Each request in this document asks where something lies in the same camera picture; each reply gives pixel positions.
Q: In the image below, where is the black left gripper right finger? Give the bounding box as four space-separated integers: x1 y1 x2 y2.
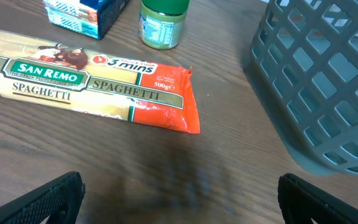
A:
278 173 358 224

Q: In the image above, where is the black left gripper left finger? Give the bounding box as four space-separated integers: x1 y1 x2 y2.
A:
0 171 85 224

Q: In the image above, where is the grey plastic basket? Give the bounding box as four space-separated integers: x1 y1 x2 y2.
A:
246 0 358 175

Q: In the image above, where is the Kleenex tissue multipack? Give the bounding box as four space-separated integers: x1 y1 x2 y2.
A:
43 0 129 40

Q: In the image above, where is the green lid pesto jar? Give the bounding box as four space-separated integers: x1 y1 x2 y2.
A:
139 0 190 50

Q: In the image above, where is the San Remo spaghetti packet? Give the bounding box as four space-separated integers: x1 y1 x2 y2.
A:
0 30 200 134

